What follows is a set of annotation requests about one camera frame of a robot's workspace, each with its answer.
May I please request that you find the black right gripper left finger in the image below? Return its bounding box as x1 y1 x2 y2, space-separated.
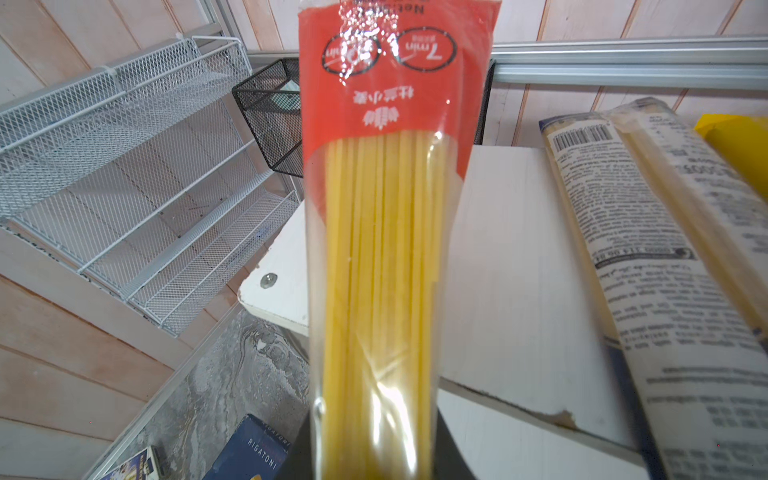
274 414 314 480

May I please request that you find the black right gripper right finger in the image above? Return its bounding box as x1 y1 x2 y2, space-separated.
433 410 476 480

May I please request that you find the clear blue spaghetti bag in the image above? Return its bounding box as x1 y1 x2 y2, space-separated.
539 97 767 479

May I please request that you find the red spaghetti bag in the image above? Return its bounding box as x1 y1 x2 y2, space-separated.
298 1 500 479

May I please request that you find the dark blue pasta box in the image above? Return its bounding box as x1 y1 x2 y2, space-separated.
202 414 292 480

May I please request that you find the white two-tier shelf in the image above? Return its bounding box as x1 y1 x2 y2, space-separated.
237 145 652 480

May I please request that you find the small card pack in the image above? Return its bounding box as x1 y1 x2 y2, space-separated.
100 446 164 480

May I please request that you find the black mesh basket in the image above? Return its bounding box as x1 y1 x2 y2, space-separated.
232 38 493 206

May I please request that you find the white wire mesh rack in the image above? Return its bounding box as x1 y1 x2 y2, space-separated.
1 36 299 336

